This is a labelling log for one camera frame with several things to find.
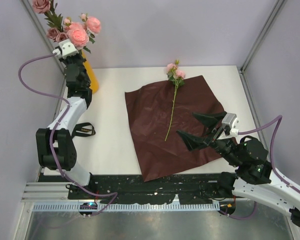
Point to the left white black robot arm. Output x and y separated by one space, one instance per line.
55 147

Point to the left aluminium frame post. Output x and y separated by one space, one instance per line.
37 24

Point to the black gold-lettered ribbon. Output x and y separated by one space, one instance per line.
85 129

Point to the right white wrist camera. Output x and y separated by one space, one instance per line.
229 127

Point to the yellow cylindrical vase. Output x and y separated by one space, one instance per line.
94 84

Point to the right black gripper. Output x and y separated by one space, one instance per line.
209 120

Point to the aluminium frame post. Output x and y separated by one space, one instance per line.
274 13
37 24

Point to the dusky mauve rose stem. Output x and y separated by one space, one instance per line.
56 31

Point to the red wrapping paper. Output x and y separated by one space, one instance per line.
156 112

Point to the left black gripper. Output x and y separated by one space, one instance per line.
65 60

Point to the pink artificial flower bunch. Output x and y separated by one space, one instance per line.
177 78

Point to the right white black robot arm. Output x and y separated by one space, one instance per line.
255 177

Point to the right aluminium frame post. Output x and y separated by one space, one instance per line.
274 13

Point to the white slotted cable duct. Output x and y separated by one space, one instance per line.
88 206

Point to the pink rose stem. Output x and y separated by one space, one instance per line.
77 32
91 25

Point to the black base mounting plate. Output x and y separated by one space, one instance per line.
132 189

